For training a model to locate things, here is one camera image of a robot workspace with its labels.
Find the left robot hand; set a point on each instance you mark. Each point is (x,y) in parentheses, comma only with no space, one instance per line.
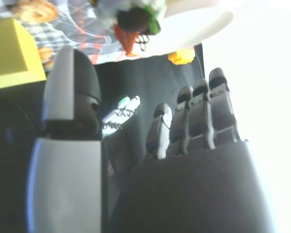
(196,189)

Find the chocolate cream toy cake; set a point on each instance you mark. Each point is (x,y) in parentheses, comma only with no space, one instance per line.
(135,19)

